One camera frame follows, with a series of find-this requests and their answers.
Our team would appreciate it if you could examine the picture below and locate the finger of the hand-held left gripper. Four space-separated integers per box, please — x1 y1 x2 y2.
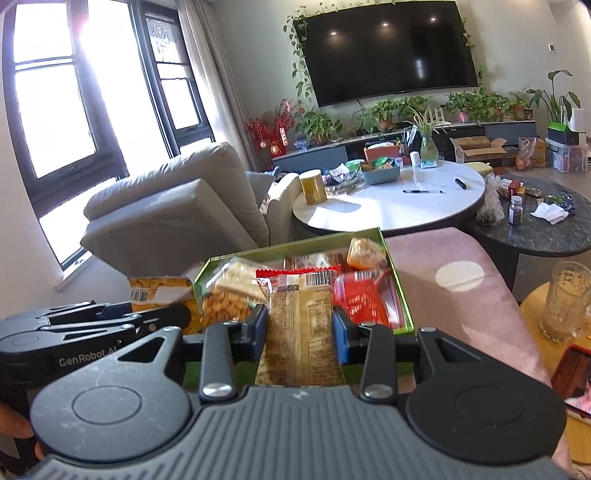
4 300 136 330
0 304 193 357

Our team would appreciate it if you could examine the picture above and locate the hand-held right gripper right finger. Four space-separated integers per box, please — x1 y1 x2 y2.
331 305 468 401

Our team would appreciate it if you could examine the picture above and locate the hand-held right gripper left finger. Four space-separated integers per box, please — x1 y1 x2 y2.
117 304 270 401

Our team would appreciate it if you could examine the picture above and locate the yellow snack packet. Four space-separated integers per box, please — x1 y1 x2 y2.
128 275 205 336

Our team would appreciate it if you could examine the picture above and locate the brown snack packet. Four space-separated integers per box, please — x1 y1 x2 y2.
255 272 348 387

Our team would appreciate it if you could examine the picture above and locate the bread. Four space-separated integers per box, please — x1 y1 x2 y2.
202 257 269 331

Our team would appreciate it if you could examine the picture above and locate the green cardboard box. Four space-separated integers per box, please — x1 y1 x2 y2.
185 227 415 387

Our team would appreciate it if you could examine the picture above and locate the blue basket with snacks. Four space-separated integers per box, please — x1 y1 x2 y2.
360 162 402 186

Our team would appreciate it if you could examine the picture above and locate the person's left hand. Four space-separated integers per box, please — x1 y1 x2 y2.
0 401 45 463

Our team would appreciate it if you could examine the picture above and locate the orange-red snack packet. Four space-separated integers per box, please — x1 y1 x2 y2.
332 270 394 329

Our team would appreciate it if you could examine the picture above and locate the red snack packet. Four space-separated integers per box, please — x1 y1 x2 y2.
256 265 343 289

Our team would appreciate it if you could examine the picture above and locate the silver snack packet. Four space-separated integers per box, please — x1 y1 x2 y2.
286 253 345 271

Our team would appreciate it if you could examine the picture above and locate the orange bun packet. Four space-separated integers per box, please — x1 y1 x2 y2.
347 237 388 271

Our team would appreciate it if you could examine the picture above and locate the beige recliner armchair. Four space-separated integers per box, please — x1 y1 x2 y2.
81 142 304 278

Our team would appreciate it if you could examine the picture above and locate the pink polka dot tablecloth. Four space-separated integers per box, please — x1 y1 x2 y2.
383 226 574 480

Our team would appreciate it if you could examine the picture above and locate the white round table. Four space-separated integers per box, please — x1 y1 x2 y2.
292 159 487 234

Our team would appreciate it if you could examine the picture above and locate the yellow canister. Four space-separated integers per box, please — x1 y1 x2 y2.
299 169 329 206

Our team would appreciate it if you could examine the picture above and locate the pile of snack wrappers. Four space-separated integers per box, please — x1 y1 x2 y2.
323 161 366 193

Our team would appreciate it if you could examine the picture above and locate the orange tissue box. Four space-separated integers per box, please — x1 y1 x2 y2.
363 142 400 162

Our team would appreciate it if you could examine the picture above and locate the yellow round stool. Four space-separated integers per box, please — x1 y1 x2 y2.
519 281 591 464

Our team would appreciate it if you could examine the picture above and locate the plastic bag of nuts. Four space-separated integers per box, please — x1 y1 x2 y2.
475 174 507 226

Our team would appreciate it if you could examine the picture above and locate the large black-framed window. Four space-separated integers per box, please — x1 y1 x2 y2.
2 0 131 278

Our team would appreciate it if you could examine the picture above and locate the red flower decoration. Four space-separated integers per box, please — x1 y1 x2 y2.
244 98 297 156

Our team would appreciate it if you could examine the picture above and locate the glass vase with plant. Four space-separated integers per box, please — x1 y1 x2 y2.
409 107 445 162

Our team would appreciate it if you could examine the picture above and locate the potted green plant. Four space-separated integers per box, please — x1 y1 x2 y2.
368 98 403 131
295 108 343 145
397 95 431 123
445 91 482 123
508 88 533 121
480 92 511 122

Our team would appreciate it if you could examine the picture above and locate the narrow black-framed window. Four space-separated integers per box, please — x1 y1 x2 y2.
131 0 216 158

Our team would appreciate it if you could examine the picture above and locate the dark marble round table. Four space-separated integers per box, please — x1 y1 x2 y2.
466 178 591 292

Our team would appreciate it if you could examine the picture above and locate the glass mug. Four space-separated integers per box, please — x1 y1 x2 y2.
539 261 591 343

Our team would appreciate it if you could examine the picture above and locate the white curtain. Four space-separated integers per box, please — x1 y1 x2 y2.
178 0 260 172

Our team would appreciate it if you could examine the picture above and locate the open cardboard box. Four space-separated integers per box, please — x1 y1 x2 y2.
450 136 508 164

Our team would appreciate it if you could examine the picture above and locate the red-cased phone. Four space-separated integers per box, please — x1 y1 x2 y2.
550 344 591 417

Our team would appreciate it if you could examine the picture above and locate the crumpled white tissue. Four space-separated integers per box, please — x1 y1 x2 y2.
530 203 571 226

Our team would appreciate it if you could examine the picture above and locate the plastic bag of fruit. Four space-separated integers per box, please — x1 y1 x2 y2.
517 137 548 171

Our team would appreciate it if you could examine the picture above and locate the green vine around television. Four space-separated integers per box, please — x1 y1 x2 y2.
284 0 486 108

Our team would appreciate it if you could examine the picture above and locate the clear plastic storage bin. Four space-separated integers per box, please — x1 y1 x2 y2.
545 138 590 173

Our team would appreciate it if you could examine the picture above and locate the green and black box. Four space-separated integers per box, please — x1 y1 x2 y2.
547 122 587 147

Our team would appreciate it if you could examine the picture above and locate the large-leaf potted plant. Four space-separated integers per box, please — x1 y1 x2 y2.
526 70 582 126

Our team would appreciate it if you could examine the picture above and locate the wall-mounted television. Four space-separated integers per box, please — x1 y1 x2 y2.
305 0 479 108

